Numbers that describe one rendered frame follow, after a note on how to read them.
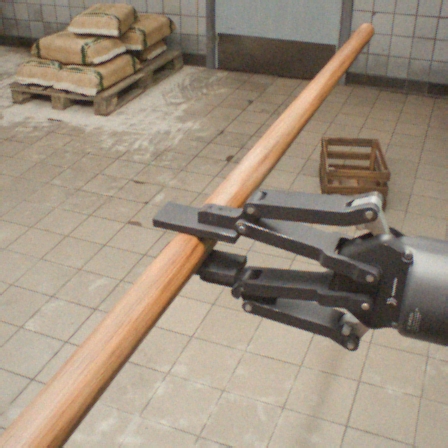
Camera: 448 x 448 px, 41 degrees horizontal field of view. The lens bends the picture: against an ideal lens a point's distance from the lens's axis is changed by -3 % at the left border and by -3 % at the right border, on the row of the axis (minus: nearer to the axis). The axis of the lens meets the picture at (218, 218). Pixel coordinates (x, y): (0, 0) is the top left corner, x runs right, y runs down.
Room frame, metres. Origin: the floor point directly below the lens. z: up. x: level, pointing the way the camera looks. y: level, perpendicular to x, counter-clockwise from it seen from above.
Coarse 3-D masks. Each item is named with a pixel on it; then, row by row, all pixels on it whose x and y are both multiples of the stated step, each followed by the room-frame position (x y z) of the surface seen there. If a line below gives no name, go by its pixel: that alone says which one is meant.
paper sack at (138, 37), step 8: (160, 16) 4.81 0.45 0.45; (144, 24) 4.57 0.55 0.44; (152, 24) 4.61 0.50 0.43; (160, 24) 4.68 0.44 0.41; (168, 24) 4.79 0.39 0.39; (128, 32) 4.46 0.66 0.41; (136, 32) 4.44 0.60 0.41; (144, 32) 4.46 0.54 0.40; (152, 32) 4.55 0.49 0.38; (160, 32) 4.67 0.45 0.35; (168, 32) 4.78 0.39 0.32; (120, 40) 4.45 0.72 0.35; (128, 40) 4.42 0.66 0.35; (136, 40) 4.40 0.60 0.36; (144, 40) 4.45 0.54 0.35; (152, 40) 4.54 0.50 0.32; (128, 48) 4.39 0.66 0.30; (136, 48) 4.37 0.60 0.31; (144, 48) 4.44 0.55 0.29
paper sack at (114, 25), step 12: (84, 12) 4.25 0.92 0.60; (96, 12) 4.24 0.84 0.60; (108, 12) 4.25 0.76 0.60; (120, 12) 4.35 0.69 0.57; (132, 12) 4.54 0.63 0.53; (72, 24) 4.17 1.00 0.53; (84, 24) 4.15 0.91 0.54; (96, 24) 4.14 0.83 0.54; (108, 24) 4.14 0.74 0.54; (120, 24) 4.22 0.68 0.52
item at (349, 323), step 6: (348, 312) 0.38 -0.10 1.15; (342, 318) 0.37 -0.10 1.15; (348, 318) 0.37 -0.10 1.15; (354, 318) 0.37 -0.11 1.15; (342, 324) 0.37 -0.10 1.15; (348, 324) 0.36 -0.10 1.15; (354, 324) 0.36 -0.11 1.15; (360, 324) 0.36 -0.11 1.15; (342, 330) 0.36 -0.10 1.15; (348, 330) 0.36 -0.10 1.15; (354, 330) 0.36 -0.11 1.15; (360, 330) 0.36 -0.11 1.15; (366, 330) 0.36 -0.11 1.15; (360, 336) 0.36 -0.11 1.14
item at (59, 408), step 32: (320, 96) 0.75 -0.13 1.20; (288, 128) 0.63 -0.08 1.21; (256, 160) 0.54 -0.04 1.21; (224, 192) 0.47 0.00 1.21; (160, 256) 0.37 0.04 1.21; (192, 256) 0.38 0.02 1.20; (160, 288) 0.34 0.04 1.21; (128, 320) 0.30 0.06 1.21; (96, 352) 0.27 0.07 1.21; (128, 352) 0.28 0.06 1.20; (64, 384) 0.24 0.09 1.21; (96, 384) 0.25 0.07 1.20; (32, 416) 0.22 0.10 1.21; (64, 416) 0.22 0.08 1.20
